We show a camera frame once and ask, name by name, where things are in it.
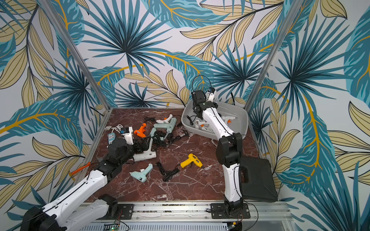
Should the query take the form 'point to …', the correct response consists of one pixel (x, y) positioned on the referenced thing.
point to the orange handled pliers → (81, 168)
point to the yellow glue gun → (191, 158)
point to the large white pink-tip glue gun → (146, 155)
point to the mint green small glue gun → (141, 175)
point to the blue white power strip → (111, 137)
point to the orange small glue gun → (140, 132)
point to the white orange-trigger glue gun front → (202, 125)
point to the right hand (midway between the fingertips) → (214, 104)
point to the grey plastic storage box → (236, 116)
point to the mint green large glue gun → (169, 126)
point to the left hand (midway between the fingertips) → (144, 140)
